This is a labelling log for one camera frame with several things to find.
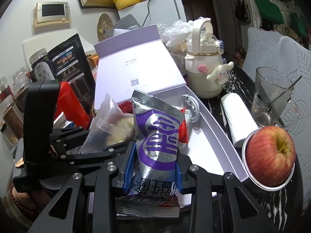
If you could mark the clear bag of snacks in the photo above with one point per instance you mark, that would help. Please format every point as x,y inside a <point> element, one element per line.
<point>175,43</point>

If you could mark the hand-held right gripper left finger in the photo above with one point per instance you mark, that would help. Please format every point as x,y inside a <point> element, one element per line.
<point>127,170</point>

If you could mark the person's left hand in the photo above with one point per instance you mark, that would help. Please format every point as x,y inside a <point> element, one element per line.
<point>26,195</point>

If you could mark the woven straw fan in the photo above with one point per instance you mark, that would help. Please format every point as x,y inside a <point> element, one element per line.
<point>105,26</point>

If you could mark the dark-label plastic jar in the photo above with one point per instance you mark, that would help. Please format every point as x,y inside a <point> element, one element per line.
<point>41,65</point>

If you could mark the brown-filled plastic jar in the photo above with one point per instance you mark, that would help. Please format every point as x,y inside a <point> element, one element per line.
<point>12,119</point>

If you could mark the black printed pouch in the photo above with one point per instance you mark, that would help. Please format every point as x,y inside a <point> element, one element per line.
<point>73,70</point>

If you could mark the white refrigerator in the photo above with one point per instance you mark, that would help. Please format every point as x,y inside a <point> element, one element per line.
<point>165,12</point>

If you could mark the wall intercom panel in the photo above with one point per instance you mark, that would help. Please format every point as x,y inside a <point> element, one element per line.
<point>51,13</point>

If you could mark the metal bowl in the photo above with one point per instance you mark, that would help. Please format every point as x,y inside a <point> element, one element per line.
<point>257,187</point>

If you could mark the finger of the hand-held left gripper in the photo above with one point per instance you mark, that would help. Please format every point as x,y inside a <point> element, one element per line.
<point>71,133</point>
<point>94,156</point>

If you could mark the clear plastic jar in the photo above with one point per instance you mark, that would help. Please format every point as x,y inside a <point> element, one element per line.
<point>21,76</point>
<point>6,87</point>

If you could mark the white paper towel roll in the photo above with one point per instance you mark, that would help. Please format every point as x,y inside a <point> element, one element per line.
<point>239,119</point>

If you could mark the clear plastic bag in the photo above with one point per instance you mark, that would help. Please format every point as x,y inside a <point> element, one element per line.
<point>109,126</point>

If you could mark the red apple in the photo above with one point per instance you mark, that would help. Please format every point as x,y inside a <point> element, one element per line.
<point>269,155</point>

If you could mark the black handbag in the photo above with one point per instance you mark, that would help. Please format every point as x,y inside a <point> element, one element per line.
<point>241,7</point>

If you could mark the silver purple snack packet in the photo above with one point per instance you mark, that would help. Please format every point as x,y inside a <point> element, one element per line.
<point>155,138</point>

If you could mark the red plastic container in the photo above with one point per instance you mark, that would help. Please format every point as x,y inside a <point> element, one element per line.
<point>73,106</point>

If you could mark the brown door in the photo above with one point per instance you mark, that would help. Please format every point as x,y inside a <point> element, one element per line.
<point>199,7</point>

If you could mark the grey plastic bag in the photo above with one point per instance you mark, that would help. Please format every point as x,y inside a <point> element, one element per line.
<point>128,23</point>

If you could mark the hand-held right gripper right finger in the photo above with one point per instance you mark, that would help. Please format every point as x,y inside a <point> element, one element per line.
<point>179,174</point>

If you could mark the lavender gift box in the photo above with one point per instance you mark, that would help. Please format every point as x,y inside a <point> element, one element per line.
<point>145,68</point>

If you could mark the metal spoon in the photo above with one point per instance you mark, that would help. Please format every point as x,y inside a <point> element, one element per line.
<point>286,90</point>

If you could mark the glass mug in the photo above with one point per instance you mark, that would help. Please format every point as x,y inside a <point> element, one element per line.
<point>269,97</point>

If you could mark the cream cartoon water bottle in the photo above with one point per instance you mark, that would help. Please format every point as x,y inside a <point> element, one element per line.
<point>204,77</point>

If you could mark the red snack packet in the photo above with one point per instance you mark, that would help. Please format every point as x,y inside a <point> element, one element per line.
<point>184,128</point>

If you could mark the person's left forearm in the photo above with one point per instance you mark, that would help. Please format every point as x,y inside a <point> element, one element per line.
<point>9,220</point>

